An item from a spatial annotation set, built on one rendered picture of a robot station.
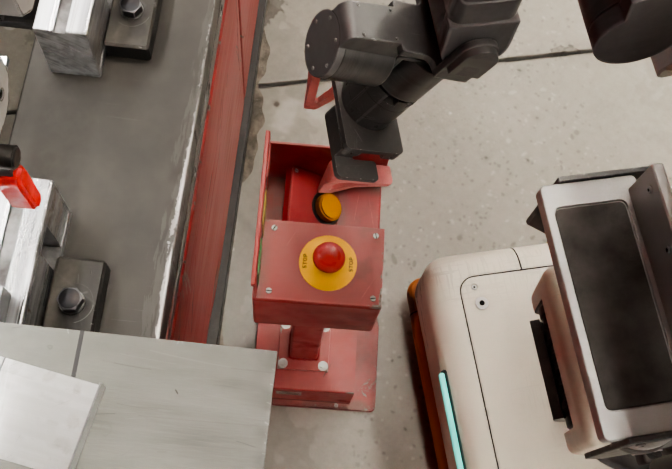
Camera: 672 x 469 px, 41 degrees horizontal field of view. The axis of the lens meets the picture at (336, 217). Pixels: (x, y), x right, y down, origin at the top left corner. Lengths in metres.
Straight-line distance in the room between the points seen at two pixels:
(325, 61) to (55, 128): 0.45
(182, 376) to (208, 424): 0.05
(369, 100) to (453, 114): 1.30
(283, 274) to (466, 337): 0.60
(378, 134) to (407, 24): 0.14
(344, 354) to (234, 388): 0.93
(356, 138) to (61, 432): 0.38
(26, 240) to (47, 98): 0.23
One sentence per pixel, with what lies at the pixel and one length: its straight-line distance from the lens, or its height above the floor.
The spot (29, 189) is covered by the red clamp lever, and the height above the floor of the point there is 1.19.
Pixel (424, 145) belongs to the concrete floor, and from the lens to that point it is 2.06.
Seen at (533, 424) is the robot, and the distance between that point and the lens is 1.63.
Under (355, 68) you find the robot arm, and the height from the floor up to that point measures 1.19.
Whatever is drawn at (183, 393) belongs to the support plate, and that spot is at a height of 1.00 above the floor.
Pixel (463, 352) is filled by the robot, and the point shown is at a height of 0.28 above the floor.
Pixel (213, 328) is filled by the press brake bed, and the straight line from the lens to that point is 1.84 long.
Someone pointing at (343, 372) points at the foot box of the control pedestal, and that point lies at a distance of 1.75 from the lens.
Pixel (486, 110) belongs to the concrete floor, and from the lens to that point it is 2.14.
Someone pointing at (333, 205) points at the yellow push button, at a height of 0.72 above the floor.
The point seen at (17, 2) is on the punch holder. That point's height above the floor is 1.21.
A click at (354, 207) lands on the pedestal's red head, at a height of 0.70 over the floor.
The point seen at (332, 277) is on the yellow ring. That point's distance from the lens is 1.10.
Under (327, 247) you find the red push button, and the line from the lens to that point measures 1.09.
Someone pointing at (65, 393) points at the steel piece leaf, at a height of 1.00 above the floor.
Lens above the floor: 1.83
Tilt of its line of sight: 69 degrees down
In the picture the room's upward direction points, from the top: 11 degrees clockwise
